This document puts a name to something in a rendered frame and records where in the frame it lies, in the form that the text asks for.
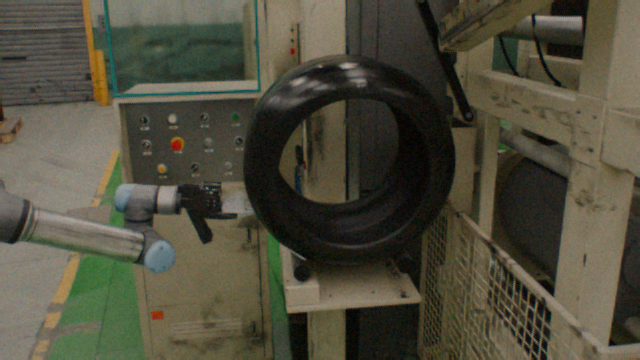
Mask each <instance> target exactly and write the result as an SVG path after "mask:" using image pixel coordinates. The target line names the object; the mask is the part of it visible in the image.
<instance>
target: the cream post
mask: <svg viewBox="0 0 640 360"><path fill-rule="evenodd" d="M301 18H303V20H304V42H302V64H303V63H305V62H307V61H310V60H313V59H316V58H320V57H324V56H329V55H340V54H346V0H301ZM304 161H306V167H307V170H305V169H304V170H305V196H306V197H308V198H310V199H313V200H315V201H319V202H331V201H346V100H343V101H339V102H336V103H333V104H330V105H328V106H325V107H323V108H321V109H319V110H318V111H316V112H315V113H313V114H312V115H310V116H309V117H308V118H307V119H306V132H305V129H304ZM308 344H309V360H345V354H346V309H335V310H322V311H310V312H308Z"/></svg>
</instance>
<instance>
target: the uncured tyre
mask: <svg viewBox="0 0 640 360"><path fill-rule="evenodd" d="M349 99H371V100H376V101H380V102H384V103H386V105H387V106H388V107H389V109H390V110H391V112H392V114H393V116H394V118H395V121H396V124H397V128H398V135H399V145H398V152H397V156H396V159H395V162H394V165H393V167H392V169H391V171H390V172H389V174H388V175H387V177H386V178H385V179H384V180H383V182H382V183H381V184H380V185H379V186H378V187H376V188H375V189H374V190H373V191H371V192H370V193H368V194H367V195H365V196H363V197H361V198H358V199H356V200H353V201H349V202H344V203H324V202H319V201H315V200H313V199H310V198H308V197H306V196H304V195H302V194H300V193H298V192H297V191H295V190H294V189H293V188H292V187H291V186H290V185H289V184H288V183H287V182H286V180H285V179H284V178H283V176H282V175H281V173H280V171H279V169H278V167H279V162H280V158H281V154H282V151H283V149H284V147H285V144H286V142H287V141H288V139H289V137H290V136H291V134H292V133H293V131H294V130H295V129H296V128H297V126H298V125H299V124H300V123H301V122H302V121H304V120H306V119H307V118H308V117H309V116H310V115H312V114H313V113H315V112H316V111H318V110H319V109H321V108H323V107H325V106H328V105H330V104H333V103H336V102H339V101H343V100H349ZM455 163H456V156H455V145H454V139H453V135H452V132H451V128H450V126H449V123H448V121H447V118H446V116H445V114H444V112H443V110H442V108H441V106H440V105H439V103H438V102H437V100H436V99H435V98H434V96H433V95H432V94H431V93H430V92H429V91H428V90H427V89H426V88H425V87H424V86H423V85H422V84H421V83H420V82H419V81H417V80H416V79H415V78H413V77H412V76H410V75H409V74H407V73H405V72H404V71H402V70H400V69H397V68H395V67H393V66H390V65H388V64H385V63H382V62H380V61H377V60H374V59H371V58H368V57H363V56H358V55H347V54H340V55H329V56H324V57H320V58H316V59H313V60H310V61H307V62H305V63H303V64H299V65H297V66H296V67H294V68H292V69H290V70H289V71H287V72H286V73H284V74H283V75H282V76H281V77H279V78H278V79H277V80H276V81H275V82H274V83H273V84H272V85H271V86H270V87H269V88H268V89H267V90H266V91H265V93H264V94H263V95H262V97H261V98H260V100H259V101H258V103H257V105H256V106H255V108H254V110H253V112H252V115H251V117H250V120H249V123H248V126H247V130H246V135H245V143H244V155H243V178H244V185H245V190H246V193H247V197H248V200H249V202H250V205H251V207H252V209H253V211H254V213H255V215H256V216H257V218H258V220H259V221H260V222H261V224H262V225H263V226H264V228H265V229H266V230H267V231H268V232H269V233H270V234H271V235H272V237H273V238H274V239H276V240H277V241H278V242H279V243H280V244H281V245H283V246H285V247H287V248H288V249H290V250H292V251H293V252H295V253H298V254H299V255H301V256H302V257H304V258H307V259H309V260H312V261H315V262H319V263H323V264H328V265H336V266H355V265H363V264H368V263H373V262H376V261H379V260H382V259H385V258H388V257H390V256H392V255H394V254H396V253H398V252H400V251H402V250H403V249H405V248H406V247H408V246H409V245H411V244H412V243H413V242H415V241H416V240H417V239H418V238H420V237H421V236H422V235H423V234H424V233H425V232H426V231H427V230H428V229H429V227H430V226H431V225H432V224H433V223H434V221H435V220H436V218H437V217H438V215H439V214H440V212H441V211H442V209H443V207H444V205H445V203H446V201H447V199H448V196H449V193H450V191H451V187H452V184H453V179H454V174H455Z"/></svg>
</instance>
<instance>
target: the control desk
mask: <svg viewBox="0 0 640 360"><path fill-rule="evenodd" d="M260 98H261V92H254V93H226V94H198V95H171V96H143V97H117V98H115V99H114V109H115V117H116V125H117V134H118V142H119V150H120V159H121V167H122V175H123V183H124V184H137V185H152V186H168V187H176V189H177V185H178V184H179V181H185V183H184V184H199V185H200V183H201V182H202V181H216V182H221V184H222V197H221V202H222V201H223V199H224V198H232V197H233V196H234V194H235V192H237V191H241V192H242V193H243V195H244V200H245V205H246V206H248V207H251V205H250V202H249V200H248V197H247V193H246V190H245V185H244V178H243V155H244V143H245V135H246V130H247V126H248V123H249V120H250V117H251V115H252V112H253V110H254V108H255V106H256V105H257V103H258V101H259V100H260ZM204 219H205V221H206V223H207V225H208V227H209V228H210V229H211V231H212V233H213V236H212V241H211V242H209V243H206V244H203V243H202V242H201V240H200V239H199V237H198V234H197V232H196V230H195V228H194V226H193V224H192V222H191V220H190V218H189V216H188V214H187V212H186V208H182V210H181V214H180V215H175V213H174V214H173V215H160V214H153V226H152V228H153V229H154V230H155V231H156V232H157V233H158V234H159V235H160V236H161V237H162V238H163V239H164V240H165V241H167V242H169V243H170V245H171V247H172V248H173V249H174V251H175V260H174V262H175V263H174V265H173V266H172V267H171V268H170V269H169V270H168V271H166V272H164V273H159V274H158V273H153V272H151V271H150V270H148V269H147V268H146V266H142V265H137V264H133V265H134V273H135V281H136V289H137V297H138V305H139V313H140V322H141V330H142V338H143V347H144V355H145V360H271V358H273V336H272V313H271V299H270V290H269V267H268V244H267V230H266V229H265V228H264V226H263V225H262V224H261V222H260V221H259V220H258V218H257V216H256V215H255V213H253V214H251V215H248V216H244V217H240V218H236V219H226V220H219V219H206V218H204ZM161 310H163V315H164V319H153V320H152V316H151V311H161Z"/></svg>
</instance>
